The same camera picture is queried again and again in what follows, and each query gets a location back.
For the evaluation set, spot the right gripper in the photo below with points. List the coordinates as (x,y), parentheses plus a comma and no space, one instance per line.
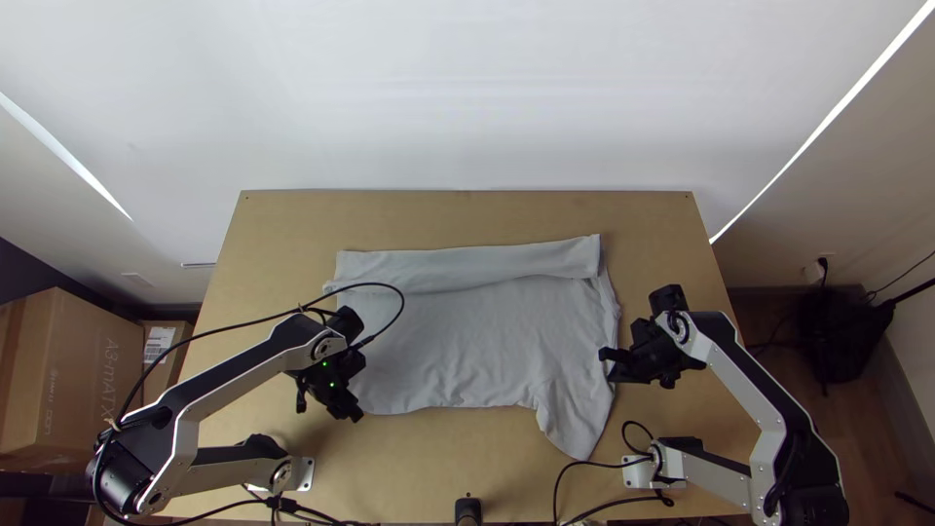
(657,361)

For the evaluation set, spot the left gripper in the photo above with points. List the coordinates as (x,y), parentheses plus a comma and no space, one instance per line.
(332,387)

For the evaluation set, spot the grey t-shirt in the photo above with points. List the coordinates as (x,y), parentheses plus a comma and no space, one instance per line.
(475,343)

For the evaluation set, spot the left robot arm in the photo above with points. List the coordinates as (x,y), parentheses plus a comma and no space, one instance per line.
(219,372)

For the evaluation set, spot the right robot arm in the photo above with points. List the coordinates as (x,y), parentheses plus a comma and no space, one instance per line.
(752,394)

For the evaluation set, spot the small cardboard box with label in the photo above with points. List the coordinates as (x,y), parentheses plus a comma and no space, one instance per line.
(164,380)

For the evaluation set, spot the white power adapter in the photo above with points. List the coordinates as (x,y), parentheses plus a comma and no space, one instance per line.
(814,272)

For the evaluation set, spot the black bag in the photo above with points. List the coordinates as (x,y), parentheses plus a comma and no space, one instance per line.
(840,336)

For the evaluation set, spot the large cardboard box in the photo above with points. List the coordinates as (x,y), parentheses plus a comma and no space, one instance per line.
(58,365)

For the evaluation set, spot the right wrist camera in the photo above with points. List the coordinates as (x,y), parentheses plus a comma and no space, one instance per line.
(646,332)

